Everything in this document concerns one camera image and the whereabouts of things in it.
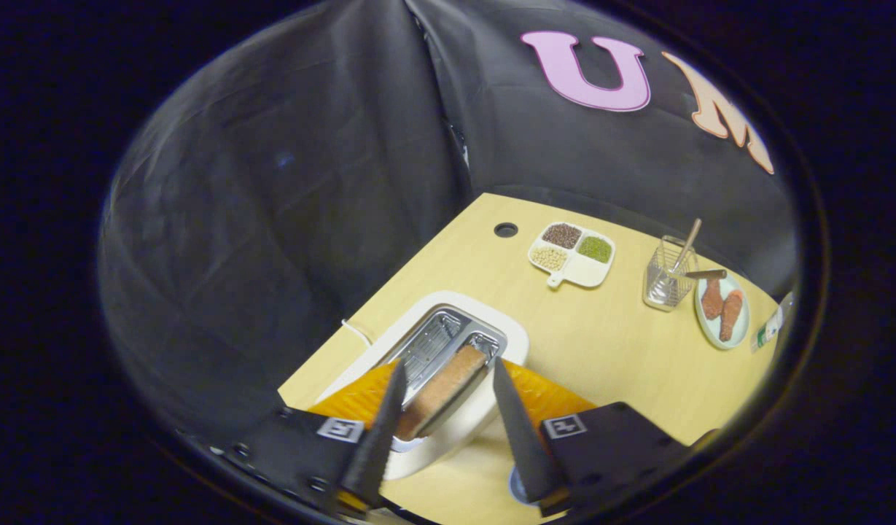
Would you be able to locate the pale green plate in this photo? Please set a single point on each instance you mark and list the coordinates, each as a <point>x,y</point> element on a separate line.
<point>743,328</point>

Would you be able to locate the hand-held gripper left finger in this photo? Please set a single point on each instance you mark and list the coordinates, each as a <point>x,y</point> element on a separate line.
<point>378,437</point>

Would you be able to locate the blue plate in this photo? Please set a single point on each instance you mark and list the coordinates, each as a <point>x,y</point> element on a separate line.
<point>515,485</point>

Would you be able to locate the white divided bean tray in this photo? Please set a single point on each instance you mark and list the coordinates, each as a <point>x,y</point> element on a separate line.
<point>582,273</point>

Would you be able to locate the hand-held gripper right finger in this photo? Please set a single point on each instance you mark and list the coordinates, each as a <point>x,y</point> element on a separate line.
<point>520,430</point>

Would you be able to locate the clear plastic water bottle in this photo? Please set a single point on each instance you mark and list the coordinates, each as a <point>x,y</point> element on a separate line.
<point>772,324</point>

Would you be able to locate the plain white bread slice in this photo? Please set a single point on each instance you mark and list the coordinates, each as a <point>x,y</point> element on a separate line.
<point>444,390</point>

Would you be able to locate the white toaster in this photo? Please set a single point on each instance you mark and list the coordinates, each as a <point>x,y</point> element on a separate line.
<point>506,332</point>

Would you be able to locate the light wooden utensil stick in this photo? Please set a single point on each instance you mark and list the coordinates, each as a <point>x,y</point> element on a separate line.
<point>688,244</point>

